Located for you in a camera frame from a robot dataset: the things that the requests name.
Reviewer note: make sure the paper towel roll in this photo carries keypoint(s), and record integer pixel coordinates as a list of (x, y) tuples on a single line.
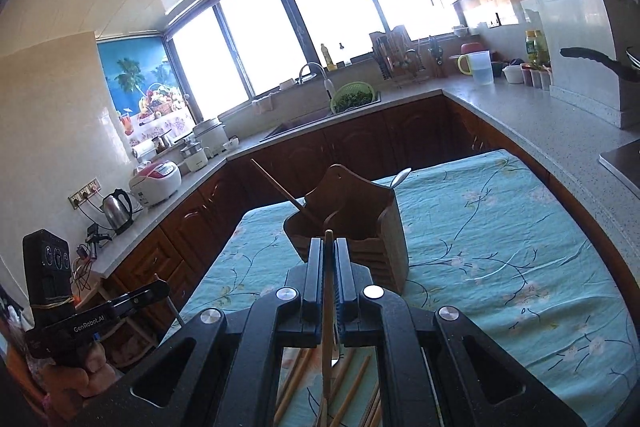
[(142, 150)]

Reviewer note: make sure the white and red rice cooker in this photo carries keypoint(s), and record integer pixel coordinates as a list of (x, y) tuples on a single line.
[(155, 184)]

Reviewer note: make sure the metal spoon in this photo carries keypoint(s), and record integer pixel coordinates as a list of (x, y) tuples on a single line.
[(402, 176)]

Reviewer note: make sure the wall power socket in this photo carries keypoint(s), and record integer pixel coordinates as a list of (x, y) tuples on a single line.
[(82, 196)]

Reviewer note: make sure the pink pot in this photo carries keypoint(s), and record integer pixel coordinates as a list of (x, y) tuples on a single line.
[(470, 48)]

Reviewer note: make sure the steel kitchen faucet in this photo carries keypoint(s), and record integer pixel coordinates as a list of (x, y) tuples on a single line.
[(328, 87)]

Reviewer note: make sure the kitchen window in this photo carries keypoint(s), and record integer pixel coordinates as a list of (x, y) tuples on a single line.
[(330, 7)]

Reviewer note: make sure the dark wooden lower cabinets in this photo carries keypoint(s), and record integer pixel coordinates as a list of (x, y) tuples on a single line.
[(350, 142)]

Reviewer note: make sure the person's left hand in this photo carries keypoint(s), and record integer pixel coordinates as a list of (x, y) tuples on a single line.
[(75, 384)]

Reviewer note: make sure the steel electric kettle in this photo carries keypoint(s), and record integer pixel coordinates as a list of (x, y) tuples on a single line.
[(117, 212)]

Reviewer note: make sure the small white steamer cooker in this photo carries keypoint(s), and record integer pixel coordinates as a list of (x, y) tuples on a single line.
[(195, 159)]

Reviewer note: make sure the kitchen sink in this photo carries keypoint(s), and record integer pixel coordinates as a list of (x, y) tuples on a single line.
[(300, 122)]

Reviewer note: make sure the large white cooking pot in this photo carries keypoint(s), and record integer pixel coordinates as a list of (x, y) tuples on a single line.
[(210, 132)]

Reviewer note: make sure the small black charger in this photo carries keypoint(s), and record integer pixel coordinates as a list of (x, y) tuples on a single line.
[(95, 234)]

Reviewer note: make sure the teal floral tablecloth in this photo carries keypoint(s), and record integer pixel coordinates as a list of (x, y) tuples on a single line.
[(500, 257)]

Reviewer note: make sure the grey kitchen countertop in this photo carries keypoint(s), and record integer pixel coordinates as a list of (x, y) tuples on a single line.
[(550, 122)]

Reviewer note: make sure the black frying pan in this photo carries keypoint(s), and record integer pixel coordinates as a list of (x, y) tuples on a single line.
[(590, 56)]

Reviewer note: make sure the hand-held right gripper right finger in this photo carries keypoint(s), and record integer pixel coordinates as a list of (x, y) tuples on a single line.
[(344, 287)]

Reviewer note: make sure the tropical fruit wall poster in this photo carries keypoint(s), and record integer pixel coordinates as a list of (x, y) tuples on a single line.
[(145, 77)]

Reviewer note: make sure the white lidded bowl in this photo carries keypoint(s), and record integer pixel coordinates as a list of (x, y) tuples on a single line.
[(512, 74)]

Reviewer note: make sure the steel gas stove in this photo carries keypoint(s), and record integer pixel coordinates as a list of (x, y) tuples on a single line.
[(625, 162)]

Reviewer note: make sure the wooden chopstick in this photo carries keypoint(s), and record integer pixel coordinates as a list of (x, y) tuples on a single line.
[(280, 192), (352, 387), (327, 372), (372, 407), (292, 382)]

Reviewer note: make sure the dish drying rack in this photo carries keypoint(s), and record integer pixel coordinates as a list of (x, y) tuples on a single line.
[(395, 57)]

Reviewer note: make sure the scissors and knife holder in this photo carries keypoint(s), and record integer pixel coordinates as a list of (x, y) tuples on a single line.
[(436, 57)]

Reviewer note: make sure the yellow dish soap bottle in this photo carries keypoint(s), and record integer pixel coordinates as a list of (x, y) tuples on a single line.
[(330, 59)]

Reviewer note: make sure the seasoning jar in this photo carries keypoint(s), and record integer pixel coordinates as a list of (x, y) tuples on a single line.
[(536, 79), (526, 78), (546, 81)]

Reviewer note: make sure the green colander with vegetables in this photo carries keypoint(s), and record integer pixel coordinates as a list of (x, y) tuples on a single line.
[(352, 99)]

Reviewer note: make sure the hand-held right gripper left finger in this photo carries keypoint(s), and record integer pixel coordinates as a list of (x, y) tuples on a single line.
[(315, 287)]

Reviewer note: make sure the wooden utensil holder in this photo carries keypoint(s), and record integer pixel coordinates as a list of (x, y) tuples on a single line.
[(380, 227)]

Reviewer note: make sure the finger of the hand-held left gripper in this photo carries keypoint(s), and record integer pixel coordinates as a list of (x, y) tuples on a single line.
[(145, 294)]

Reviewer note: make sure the white cloth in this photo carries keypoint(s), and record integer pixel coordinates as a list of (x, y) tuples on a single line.
[(262, 104)]

